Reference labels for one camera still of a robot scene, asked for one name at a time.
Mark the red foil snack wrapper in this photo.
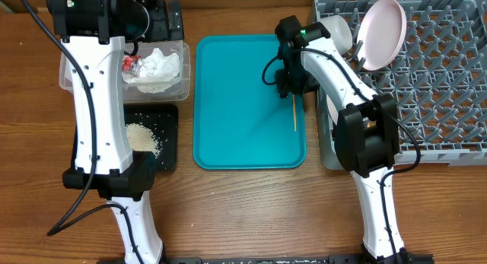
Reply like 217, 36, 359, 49
122, 55, 142, 76

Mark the grey round bowl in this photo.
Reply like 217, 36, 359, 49
319, 15, 352, 55

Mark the large white round plate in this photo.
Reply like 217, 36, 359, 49
357, 0, 407, 71

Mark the small pink bowl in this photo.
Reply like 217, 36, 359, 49
326, 96, 339, 124

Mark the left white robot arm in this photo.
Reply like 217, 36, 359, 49
46, 0, 184, 263

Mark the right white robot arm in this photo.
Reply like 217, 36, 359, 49
275, 15, 408, 263

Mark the clear plastic waste bin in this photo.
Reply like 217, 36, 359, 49
63, 37, 191, 104

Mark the grey dishwasher rack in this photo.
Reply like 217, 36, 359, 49
311, 0, 486, 166

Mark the crumpled white tissue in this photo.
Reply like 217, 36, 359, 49
122, 48, 180, 94

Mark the teal plastic tray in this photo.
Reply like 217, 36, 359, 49
193, 34, 307, 170

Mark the black tray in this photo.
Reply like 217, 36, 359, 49
70, 103, 180, 173

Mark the pile of rice grains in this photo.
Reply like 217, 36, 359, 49
126, 123, 161, 157

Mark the black rail at table edge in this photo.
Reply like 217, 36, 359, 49
162, 253, 435, 264

